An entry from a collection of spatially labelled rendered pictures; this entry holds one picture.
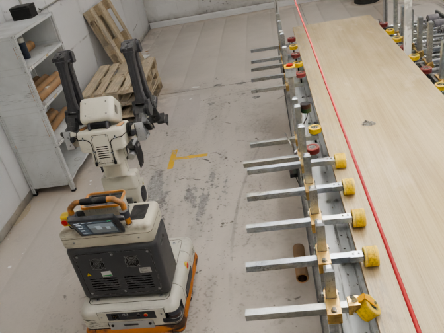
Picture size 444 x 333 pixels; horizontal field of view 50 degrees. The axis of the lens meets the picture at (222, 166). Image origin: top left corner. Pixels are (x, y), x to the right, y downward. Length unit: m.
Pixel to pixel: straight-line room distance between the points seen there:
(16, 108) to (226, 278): 2.48
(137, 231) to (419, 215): 1.42
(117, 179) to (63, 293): 1.12
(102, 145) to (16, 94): 1.92
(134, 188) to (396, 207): 1.52
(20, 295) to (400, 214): 2.75
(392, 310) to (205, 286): 1.73
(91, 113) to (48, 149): 1.98
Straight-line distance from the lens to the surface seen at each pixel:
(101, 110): 2.77
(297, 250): 3.33
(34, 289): 3.88
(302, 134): 2.50
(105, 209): 2.67
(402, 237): 2.14
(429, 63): 4.07
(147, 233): 2.62
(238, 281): 3.29
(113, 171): 2.91
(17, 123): 4.72
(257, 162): 2.82
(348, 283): 2.33
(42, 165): 4.85
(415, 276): 1.97
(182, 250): 3.21
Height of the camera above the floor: 2.27
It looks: 30 degrees down
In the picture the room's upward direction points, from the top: 12 degrees counter-clockwise
